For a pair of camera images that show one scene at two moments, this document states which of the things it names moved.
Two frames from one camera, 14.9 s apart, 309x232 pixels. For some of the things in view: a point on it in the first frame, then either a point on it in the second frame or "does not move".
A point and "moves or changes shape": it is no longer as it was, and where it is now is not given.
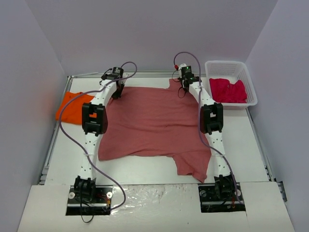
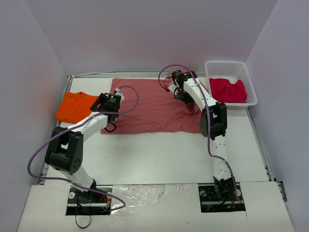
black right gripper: x=184 y=85 → x=181 y=95
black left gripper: x=118 y=90 → x=97 y=104
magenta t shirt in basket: x=223 y=92 does not move
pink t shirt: x=157 y=122 moves or changes shape
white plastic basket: x=230 y=83 does not move
